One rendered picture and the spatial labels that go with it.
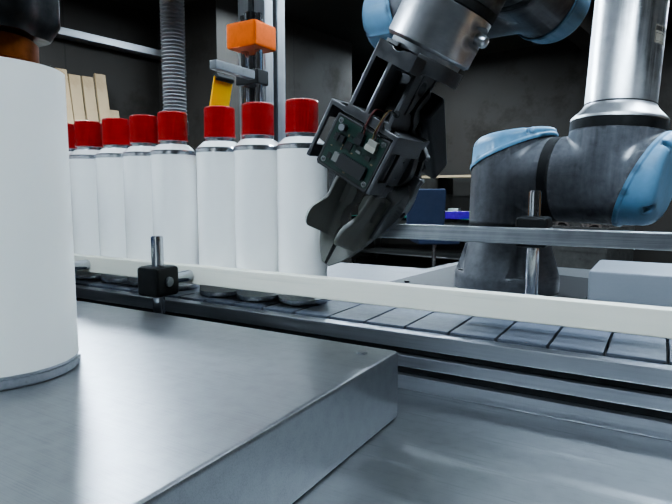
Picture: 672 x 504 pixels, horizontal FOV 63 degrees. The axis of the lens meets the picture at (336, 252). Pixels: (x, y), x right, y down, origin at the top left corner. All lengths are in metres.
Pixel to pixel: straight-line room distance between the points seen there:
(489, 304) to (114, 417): 0.28
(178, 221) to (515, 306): 0.39
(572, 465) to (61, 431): 0.28
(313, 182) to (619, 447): 0.34
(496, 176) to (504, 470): 0.51
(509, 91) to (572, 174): 7.01
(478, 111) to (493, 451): 7.56
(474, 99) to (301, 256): 7.43
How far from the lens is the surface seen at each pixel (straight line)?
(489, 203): 0.81
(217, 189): 0.60
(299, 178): 0.54
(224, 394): 0.33
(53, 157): 0.38
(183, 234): 0.66
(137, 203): 0.70
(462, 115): 7.97
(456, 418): 0.43
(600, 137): 0.76
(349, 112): 0.46
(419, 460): 0.37
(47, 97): 0.38
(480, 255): 0.81
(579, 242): 0.50
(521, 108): 7.67
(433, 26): 0.46
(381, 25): 0.63
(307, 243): 0.55
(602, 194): 0.76
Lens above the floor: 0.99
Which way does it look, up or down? 6 degrees down
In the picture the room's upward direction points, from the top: straight up
